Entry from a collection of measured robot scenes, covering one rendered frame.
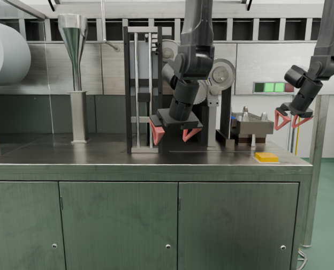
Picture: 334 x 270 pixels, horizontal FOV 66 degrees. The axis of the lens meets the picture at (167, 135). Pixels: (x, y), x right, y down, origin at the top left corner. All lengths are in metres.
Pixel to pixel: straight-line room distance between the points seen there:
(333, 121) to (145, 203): 3.91
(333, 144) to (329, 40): 3.85
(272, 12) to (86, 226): 1.49
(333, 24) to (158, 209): 0.89
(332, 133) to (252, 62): 3.20
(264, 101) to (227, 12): 2.66
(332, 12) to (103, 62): 1.16
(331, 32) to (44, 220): 1.26
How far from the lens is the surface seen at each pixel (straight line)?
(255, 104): 4.13
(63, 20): 1.41
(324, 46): 0.97
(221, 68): 1.25
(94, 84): 1.64
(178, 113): 0.67
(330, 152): 4.77
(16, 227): 1.33
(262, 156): 1.10
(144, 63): 1.16
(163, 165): 1.01
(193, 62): 0.60
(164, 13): 1.63
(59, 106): 1.73
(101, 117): 1.65
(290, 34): 1.83
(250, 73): 1.65
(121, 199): 1.11
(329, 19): 0.99
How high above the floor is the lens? 1.21
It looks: 11 degrees down
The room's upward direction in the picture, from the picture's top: straight up
